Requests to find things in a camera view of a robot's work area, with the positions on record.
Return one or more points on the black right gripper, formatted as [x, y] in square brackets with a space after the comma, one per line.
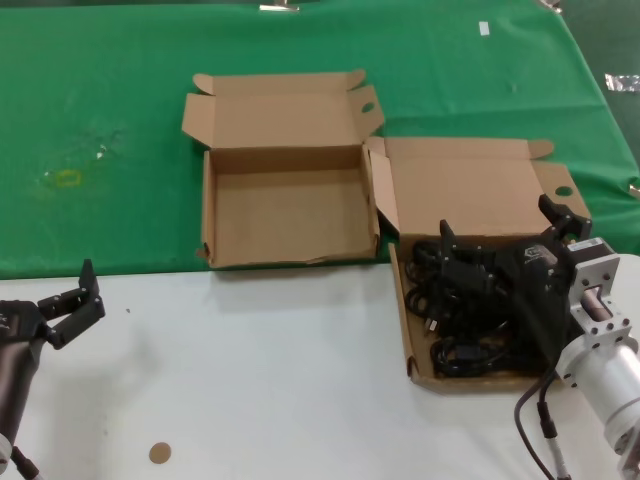
[542, 290]

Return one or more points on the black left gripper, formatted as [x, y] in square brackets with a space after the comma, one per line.
[20, 322]

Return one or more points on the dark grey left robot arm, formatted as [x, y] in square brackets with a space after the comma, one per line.
[17, 385]

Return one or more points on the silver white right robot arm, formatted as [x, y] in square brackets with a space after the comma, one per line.
[610, 380]

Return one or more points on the open brown cardboard box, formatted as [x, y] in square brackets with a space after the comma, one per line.
[280, 210]
[450, 185]

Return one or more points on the brown cardboard scrap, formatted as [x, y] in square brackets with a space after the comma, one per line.
[635, 191]

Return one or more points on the round brown cardboard disc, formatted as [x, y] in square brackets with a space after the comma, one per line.
[160, 453]

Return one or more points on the crumpled silver foil piece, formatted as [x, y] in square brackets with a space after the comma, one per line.
[622, 82]

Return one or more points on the small white tape label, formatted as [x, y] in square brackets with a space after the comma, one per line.
[484, 28]

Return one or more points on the green table cloth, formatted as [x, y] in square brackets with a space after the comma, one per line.
[100, 75]

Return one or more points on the metal table clip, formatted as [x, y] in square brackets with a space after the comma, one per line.
[280, 6]
[550, 3]

